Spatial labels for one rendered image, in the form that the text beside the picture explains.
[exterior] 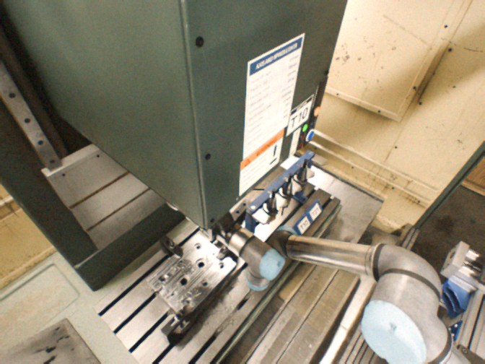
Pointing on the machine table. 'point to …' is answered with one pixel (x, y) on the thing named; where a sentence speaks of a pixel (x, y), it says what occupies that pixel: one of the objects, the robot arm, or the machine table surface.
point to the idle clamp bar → (240, 209)
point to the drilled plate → (191, 261)
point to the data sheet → (270, 93)
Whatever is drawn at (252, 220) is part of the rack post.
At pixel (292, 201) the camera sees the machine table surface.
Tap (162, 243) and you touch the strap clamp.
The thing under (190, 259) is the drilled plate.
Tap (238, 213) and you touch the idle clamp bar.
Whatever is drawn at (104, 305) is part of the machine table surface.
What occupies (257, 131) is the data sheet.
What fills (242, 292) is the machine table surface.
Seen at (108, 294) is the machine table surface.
